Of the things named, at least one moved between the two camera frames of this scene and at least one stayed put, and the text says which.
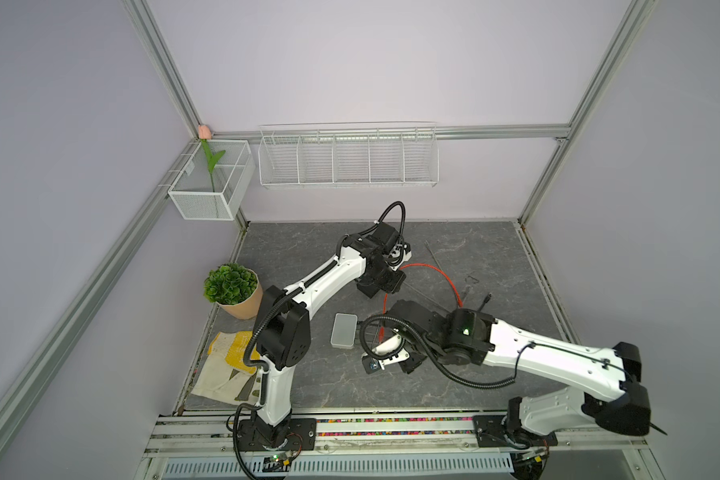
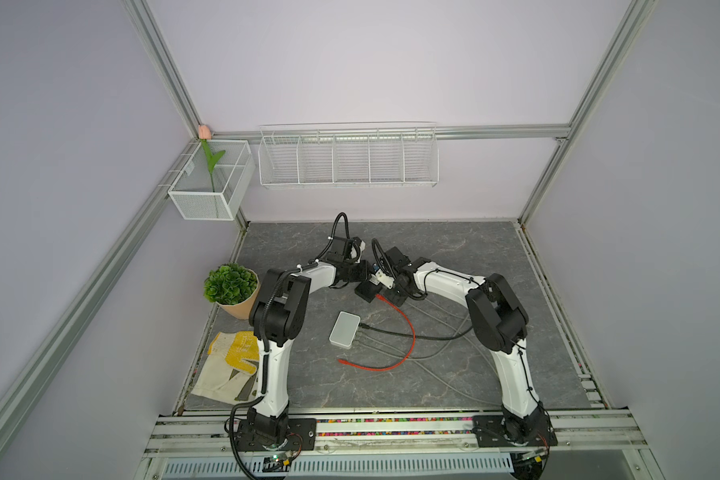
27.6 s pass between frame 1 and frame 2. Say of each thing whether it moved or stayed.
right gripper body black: moved
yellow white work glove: stayed
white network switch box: stayed
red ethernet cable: moved
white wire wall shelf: stayed
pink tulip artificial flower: stayed
